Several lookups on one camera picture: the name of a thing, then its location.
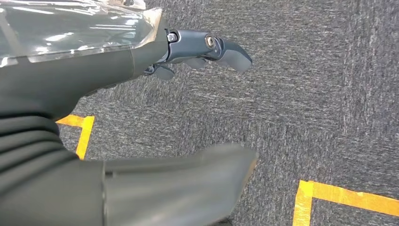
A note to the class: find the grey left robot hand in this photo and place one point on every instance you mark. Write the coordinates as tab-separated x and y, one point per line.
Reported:
78	68

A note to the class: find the yellow floor tape square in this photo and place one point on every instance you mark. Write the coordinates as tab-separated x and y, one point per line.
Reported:
85	131
343	196

